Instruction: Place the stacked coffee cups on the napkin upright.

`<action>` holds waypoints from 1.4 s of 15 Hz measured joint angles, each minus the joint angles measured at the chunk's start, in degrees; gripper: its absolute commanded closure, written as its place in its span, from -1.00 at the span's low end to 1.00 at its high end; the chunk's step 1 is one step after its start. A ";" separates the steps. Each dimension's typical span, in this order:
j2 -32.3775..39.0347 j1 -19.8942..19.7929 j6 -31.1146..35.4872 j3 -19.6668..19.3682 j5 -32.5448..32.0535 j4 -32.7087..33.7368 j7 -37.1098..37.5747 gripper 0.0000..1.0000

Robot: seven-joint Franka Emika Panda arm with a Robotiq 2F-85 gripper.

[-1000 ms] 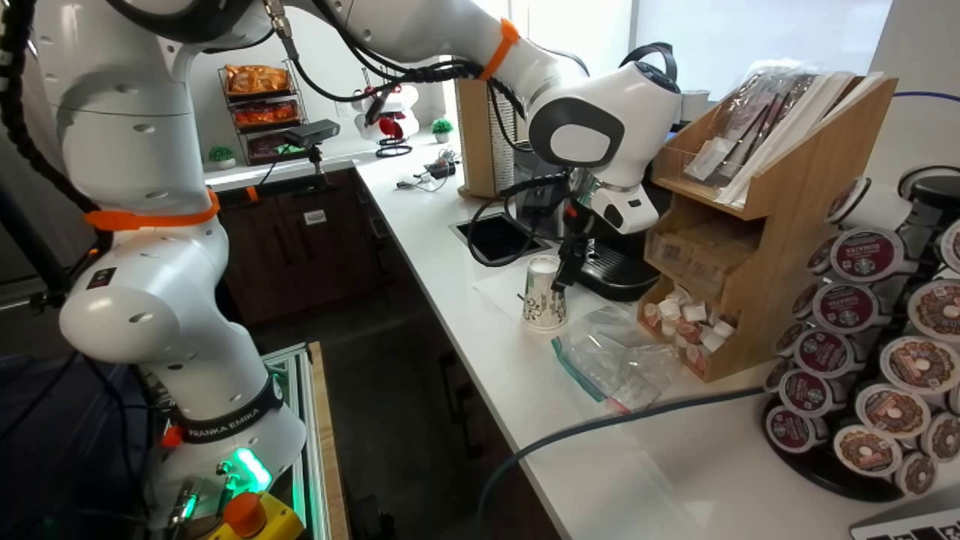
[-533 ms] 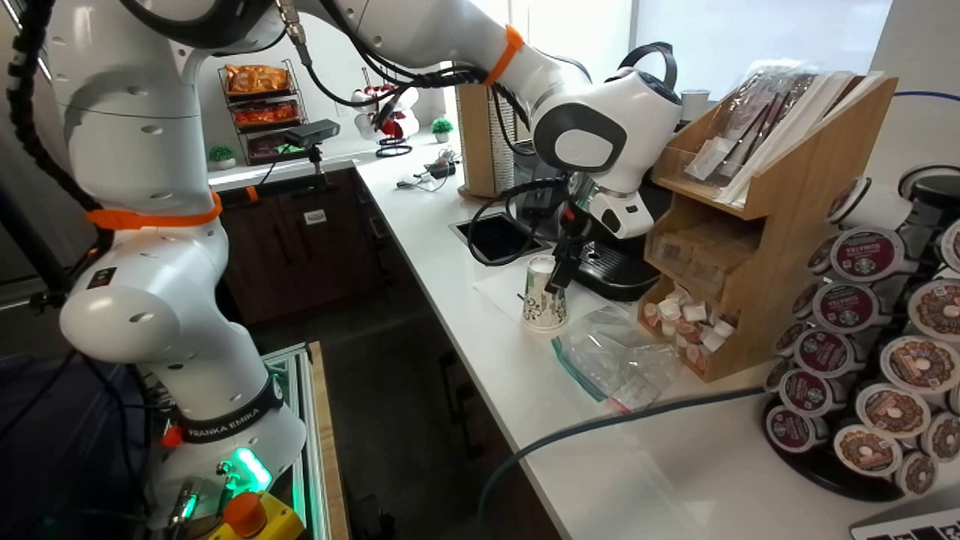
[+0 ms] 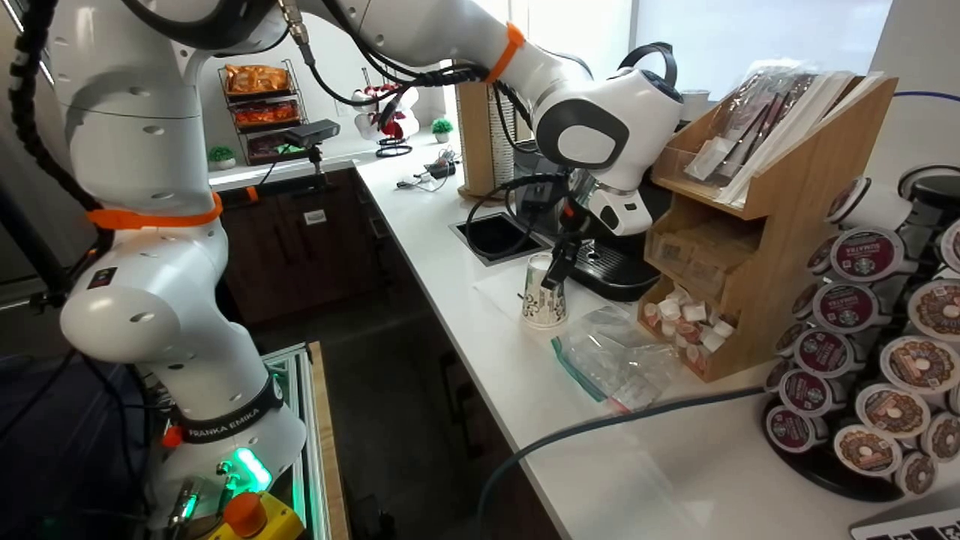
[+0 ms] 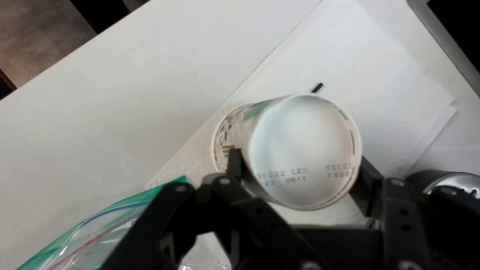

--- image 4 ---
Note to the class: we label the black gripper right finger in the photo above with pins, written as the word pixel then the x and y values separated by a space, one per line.
pixel 399 225

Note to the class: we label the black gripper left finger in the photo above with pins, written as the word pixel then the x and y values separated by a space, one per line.
pixel 165 225

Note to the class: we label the printed paper coffee cups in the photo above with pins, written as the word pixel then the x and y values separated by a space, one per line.
pixel 300 150

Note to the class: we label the black silver coffee machine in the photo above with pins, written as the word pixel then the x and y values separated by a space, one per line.
pixel 450 200

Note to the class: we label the white paper napkin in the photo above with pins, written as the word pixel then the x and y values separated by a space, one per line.
pixel 360 60

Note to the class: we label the clear zip plastic bag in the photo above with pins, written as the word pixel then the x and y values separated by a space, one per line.
pixel 90 240

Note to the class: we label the small black stick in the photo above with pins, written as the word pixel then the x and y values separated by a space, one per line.
pixel 316 87

